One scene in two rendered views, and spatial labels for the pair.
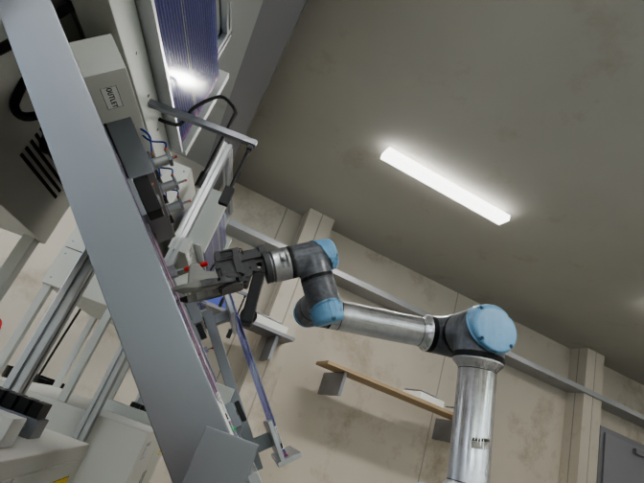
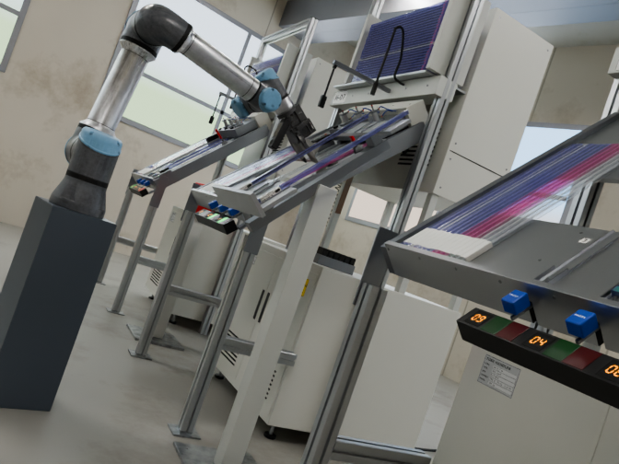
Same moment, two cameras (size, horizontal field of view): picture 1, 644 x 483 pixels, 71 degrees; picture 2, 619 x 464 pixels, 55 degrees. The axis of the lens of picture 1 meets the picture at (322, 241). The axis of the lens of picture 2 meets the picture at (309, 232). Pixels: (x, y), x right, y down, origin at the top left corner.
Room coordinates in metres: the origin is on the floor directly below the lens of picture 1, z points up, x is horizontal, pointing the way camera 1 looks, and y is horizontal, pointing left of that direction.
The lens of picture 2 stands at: (2.94, -0.57, 0.68)
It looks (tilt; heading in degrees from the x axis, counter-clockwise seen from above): 1 degrees up; 155
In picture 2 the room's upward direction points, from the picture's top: 19 degrees clockwise
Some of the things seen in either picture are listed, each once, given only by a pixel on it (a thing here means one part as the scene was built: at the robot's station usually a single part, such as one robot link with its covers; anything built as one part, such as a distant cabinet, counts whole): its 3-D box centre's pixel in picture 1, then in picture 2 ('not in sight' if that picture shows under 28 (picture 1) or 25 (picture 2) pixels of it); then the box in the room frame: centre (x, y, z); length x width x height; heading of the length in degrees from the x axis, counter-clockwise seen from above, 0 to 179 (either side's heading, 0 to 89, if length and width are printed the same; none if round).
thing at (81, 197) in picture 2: not in sight; (82, 192); (1.16, -0.46, 0.60); 0.15 x 0.15 x 0.10
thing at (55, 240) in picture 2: not in sight; (42, 302); (1.16, -0.46, 0.28); 0.18 x 0.18 x 0.55; 15
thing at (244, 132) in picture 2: not in sight; (211, 213); (-0.63, 0.39, 0.66); 1.01 x 0.73 x 1.31; 93
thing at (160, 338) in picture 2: not in sight; (181, 261); (0.10, 0.14, 0.39); 0.24 x 0.24 x 0.78; 3
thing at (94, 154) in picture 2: not in sight; (96, 154); (1.15, -0.46, 0.72); 0.13 x 0.12 x 0.14; 7
